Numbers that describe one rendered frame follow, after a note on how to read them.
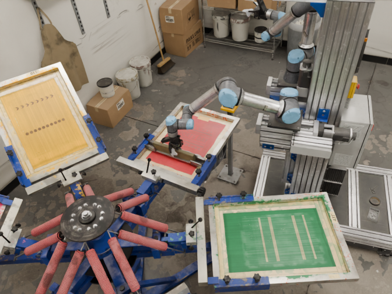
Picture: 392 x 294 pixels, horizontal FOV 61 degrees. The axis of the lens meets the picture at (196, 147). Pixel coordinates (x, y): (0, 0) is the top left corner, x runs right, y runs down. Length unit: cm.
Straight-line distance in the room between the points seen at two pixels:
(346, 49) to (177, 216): 214
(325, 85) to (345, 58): 21
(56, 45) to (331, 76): 289
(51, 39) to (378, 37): 433
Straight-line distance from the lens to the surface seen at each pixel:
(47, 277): 204
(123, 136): 435
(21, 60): 393
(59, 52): 414
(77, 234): 192
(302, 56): 272
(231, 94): 206
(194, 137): 273
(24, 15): 391
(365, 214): 336
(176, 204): 349
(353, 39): 228
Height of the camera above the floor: 282
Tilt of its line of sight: 45 degrees down
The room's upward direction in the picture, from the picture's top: 6 degrees counter-clockwise
